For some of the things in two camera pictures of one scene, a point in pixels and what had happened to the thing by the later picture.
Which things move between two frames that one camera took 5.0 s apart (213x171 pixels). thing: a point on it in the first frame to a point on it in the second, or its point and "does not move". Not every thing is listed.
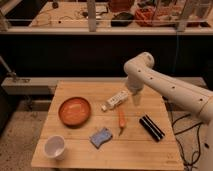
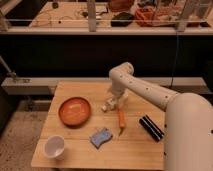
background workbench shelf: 106,17 does not move
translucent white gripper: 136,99 to 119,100
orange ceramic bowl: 74,112 does not move
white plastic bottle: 115,100 does not move
